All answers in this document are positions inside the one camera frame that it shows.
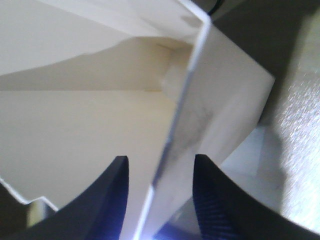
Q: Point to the white plastic trash bin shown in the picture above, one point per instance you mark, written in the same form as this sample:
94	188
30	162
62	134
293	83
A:
84	81

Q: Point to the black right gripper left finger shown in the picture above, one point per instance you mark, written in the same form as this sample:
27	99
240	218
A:
96	214

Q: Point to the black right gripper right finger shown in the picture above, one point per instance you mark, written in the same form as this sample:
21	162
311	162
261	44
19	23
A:
225	212

